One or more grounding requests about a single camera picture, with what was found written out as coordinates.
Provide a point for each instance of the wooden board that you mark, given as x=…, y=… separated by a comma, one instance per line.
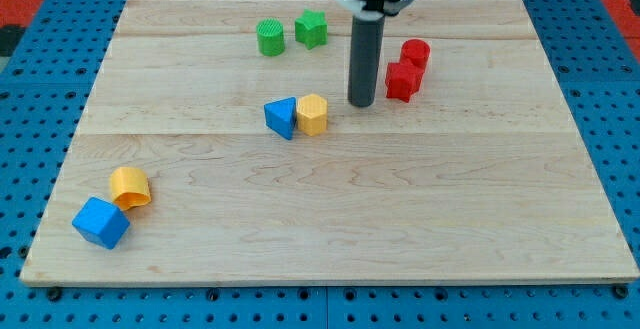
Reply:
x=480, y=179

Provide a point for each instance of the yellow hexagon block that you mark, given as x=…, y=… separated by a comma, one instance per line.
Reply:
x=312, y=114

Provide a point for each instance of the blue triangle block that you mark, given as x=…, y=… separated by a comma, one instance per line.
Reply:
x=280, y=116

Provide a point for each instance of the red star block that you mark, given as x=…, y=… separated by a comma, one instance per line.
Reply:
x=402, y=80

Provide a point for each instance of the green star block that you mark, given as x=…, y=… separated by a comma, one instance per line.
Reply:
x=311, y=29

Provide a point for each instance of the green cylinder block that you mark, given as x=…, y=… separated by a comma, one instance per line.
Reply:
x=270, y=37

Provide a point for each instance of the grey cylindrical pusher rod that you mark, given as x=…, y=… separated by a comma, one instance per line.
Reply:
x=365, y=51

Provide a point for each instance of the red cylinder block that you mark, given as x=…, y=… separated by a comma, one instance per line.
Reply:
x=415, y=52

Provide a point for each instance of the yellow heart block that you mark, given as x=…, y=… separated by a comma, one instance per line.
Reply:
x=129, y=188

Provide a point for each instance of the blue cube block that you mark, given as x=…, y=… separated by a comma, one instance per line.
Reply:
x=101, y=223

